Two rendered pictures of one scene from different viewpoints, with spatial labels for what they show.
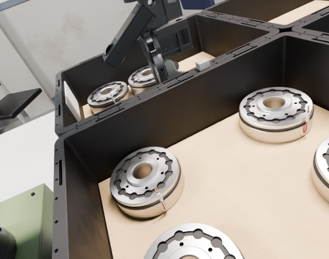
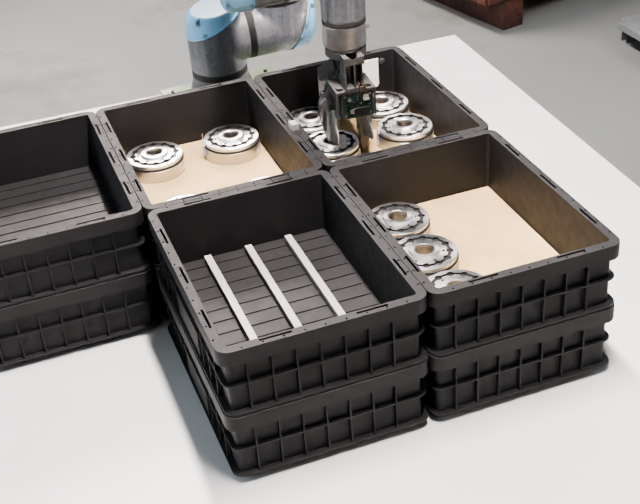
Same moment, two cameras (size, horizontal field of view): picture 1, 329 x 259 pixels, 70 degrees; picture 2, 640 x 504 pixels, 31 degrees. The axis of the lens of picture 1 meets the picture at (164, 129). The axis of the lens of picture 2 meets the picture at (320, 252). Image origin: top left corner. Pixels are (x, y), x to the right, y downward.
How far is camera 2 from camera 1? 2.03 m
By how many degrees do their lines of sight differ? 65
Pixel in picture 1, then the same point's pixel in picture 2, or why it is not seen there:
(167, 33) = (330, 90)
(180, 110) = (276, 138)
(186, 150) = (261, 165)
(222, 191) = (210, 179)
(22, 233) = not seen: hidden behind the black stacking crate
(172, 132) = (274, 149)
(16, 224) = not seen: hidden behind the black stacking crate
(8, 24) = not seen: outside the picture
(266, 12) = (543, 223)
